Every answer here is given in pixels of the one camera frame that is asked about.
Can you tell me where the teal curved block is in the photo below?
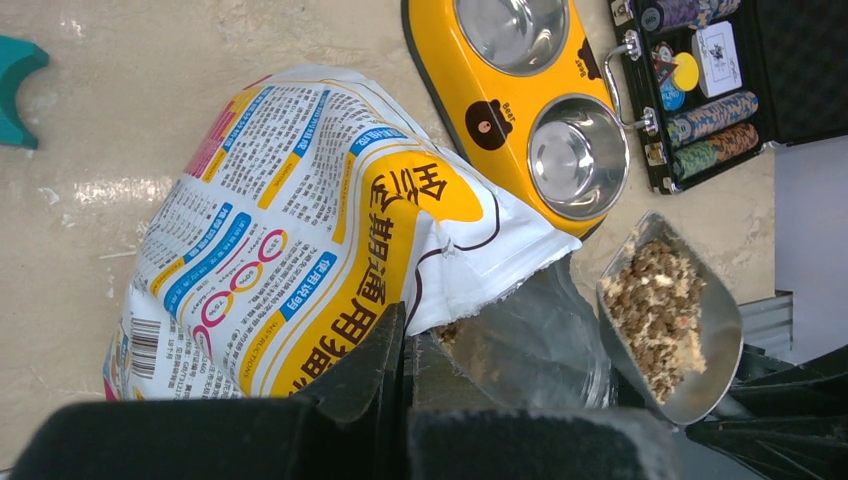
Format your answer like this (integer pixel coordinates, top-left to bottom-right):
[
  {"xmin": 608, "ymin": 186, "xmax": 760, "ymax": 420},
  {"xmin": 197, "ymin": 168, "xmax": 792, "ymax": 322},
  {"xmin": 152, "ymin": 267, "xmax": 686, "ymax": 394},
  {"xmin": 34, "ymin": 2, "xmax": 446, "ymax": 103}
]
[{"xmin": 1, "ymin": 36, "xmax": 50, "ymax": 150}]

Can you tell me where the pet food bag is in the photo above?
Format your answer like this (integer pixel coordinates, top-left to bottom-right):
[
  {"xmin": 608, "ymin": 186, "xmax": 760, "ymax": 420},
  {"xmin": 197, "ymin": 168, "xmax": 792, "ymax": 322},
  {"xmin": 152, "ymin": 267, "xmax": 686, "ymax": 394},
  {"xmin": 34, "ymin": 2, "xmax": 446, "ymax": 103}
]
[{"xmin": 102, "ymin": 65, "xmax": 612, "ymax": 408}]

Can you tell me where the yellow double pet bowl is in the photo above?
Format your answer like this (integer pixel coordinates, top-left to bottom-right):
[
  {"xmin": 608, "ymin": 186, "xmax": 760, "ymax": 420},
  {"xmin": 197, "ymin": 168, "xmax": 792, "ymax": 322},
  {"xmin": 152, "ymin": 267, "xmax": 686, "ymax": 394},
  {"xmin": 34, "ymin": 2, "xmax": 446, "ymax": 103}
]
[{"xmin": 401, "ymin": 0, "xmax": 630, "ymax": 239}]

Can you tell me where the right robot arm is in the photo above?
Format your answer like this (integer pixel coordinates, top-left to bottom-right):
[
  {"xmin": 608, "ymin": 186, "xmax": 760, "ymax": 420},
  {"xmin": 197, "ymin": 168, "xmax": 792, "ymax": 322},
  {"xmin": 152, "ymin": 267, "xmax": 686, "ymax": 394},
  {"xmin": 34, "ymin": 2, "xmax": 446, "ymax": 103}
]
[{"xmin": 685, "ymin": 345, "xmax": 847, "ymax": 479}]

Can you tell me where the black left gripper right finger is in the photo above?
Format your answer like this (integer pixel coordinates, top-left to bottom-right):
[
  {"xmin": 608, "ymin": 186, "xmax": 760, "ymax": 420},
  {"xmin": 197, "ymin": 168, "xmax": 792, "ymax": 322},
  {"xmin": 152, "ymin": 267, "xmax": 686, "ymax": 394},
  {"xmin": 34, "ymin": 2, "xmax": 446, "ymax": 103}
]
[{"xmin": 405, "ymin": 334, "xmax": 683, "ymax": 479}]

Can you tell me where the silver metal food scoop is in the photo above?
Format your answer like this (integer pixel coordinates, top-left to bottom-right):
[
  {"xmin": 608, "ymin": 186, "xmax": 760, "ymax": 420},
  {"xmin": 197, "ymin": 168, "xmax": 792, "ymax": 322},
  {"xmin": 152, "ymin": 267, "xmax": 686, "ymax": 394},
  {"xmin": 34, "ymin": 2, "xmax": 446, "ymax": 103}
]
[{"xmin": 596, "ymin": 211, "xmax": 744, "ymax": 425}]

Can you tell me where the black poker chip case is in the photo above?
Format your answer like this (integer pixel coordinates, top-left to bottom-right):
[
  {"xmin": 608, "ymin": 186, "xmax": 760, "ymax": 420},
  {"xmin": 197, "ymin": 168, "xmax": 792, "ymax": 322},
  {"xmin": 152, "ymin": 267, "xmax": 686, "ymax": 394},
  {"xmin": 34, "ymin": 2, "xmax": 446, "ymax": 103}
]
[{"xmin": 609, "ymin": 1, "xmax": 847, "ymax": 195}]

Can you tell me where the white playing card box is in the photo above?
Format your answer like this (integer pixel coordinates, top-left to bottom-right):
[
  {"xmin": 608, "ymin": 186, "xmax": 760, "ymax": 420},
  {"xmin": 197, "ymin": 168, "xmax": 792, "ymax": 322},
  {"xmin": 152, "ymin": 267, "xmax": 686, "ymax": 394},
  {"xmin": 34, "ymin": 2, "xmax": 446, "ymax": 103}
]
[{"xmin": 691, "ymin": 21, "xmax": 743, "ymax": 98}]

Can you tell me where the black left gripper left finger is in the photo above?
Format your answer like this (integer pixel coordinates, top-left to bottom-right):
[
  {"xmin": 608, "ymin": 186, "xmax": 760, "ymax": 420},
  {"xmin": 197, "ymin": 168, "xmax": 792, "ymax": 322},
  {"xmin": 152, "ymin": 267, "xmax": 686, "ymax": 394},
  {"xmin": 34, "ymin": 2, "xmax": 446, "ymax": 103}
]
[{"xmin": 10, "ymin": 303, "xmax": 405, "ymax": 479}]

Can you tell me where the yellow round chip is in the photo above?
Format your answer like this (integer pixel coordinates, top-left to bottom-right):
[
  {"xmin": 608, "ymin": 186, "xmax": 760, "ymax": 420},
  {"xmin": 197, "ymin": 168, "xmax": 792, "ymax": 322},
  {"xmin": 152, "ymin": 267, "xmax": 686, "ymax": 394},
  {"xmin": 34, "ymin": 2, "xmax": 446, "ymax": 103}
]
[{"xmin": 671, "ymin": 52, "xmax": 700, "ymax": 92}]

